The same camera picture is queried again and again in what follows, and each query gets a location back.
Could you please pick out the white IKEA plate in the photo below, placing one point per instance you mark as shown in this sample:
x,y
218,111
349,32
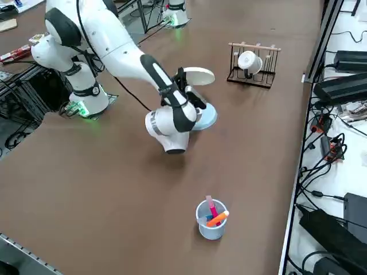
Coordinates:
x,y
200,76

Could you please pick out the orange marker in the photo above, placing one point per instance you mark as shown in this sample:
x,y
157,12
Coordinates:
x,y
218,219

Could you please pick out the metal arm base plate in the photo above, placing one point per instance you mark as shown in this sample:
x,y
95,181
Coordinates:
x,y
111,98

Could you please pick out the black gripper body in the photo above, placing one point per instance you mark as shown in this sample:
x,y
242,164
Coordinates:
x,y
197,102

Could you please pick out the white mug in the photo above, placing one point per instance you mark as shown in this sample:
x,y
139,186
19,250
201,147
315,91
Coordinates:
x,y
249,63

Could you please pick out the black power supply box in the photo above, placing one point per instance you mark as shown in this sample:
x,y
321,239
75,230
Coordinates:
x,y
352,60

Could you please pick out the red packet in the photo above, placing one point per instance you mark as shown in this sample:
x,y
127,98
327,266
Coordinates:
x,y
15,54

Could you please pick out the light blue plastic cup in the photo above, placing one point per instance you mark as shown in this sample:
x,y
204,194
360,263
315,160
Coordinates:
x,y
210,230

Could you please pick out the blue IKEA plate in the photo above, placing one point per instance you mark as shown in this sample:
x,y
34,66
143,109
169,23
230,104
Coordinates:
x,y
207,116

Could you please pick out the aluminium frame post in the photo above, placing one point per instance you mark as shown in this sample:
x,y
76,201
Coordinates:
x,y
324,37

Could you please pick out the large black adapter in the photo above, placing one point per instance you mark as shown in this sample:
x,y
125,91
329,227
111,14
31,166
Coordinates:
x,y
332,232

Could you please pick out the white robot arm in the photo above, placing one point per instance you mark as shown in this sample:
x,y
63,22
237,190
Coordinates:
x,y
114,43
176,14

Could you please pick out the orange black plug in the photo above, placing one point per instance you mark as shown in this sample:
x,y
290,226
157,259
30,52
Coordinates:
x,y
335,149
322,122

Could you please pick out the pink marker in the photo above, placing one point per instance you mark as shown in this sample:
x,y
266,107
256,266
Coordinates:
x,y
212,209

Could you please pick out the black power brick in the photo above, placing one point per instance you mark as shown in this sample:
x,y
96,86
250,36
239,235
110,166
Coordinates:
x,y
341,87

